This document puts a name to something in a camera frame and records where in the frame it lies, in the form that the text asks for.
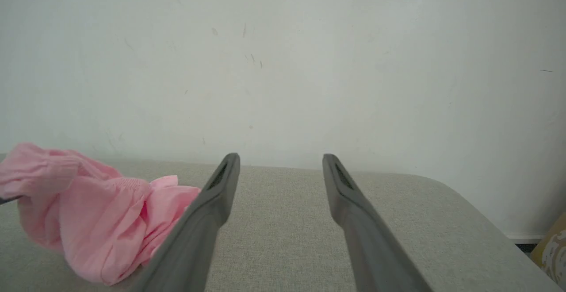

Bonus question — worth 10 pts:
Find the brown patterned cardboard box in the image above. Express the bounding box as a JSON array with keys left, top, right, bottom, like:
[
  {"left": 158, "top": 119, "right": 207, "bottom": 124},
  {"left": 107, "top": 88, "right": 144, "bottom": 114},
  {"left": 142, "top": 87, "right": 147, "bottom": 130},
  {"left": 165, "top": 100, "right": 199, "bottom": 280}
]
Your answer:
[{"left": 531, "top": 212, "right": 566, "bottom": 290}]

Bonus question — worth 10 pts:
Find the pink garment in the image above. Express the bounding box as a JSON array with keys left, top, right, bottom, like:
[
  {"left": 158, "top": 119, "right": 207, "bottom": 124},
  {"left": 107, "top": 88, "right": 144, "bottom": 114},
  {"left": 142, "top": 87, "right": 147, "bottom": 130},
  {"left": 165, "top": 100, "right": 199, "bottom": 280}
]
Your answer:
[{"left": 0, "top": 142, "right": 202, "bottom": 286}]

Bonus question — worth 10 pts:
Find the grey fabric sofa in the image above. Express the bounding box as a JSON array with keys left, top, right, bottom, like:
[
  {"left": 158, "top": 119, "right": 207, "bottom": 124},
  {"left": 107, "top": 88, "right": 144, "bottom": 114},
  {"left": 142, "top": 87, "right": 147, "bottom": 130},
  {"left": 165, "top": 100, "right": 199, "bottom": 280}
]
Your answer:
[{"left": 0, "top": 153, "right": 564, "bottom": 292}]

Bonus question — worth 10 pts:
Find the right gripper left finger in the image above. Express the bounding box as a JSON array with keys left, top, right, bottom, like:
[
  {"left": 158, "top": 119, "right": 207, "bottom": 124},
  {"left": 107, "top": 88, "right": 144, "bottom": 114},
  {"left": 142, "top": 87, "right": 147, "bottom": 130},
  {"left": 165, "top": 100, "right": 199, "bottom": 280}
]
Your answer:
[{"left": 128, "top": 152, "right": 241, "bottom": 292}]

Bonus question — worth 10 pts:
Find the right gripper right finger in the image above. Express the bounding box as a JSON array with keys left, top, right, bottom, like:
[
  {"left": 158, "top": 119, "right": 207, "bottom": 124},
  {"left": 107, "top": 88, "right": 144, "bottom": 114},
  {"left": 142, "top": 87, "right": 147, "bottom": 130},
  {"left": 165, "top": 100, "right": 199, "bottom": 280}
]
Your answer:
[{"left": 322, "top": 153, "right": 434, "bottom": 292}]

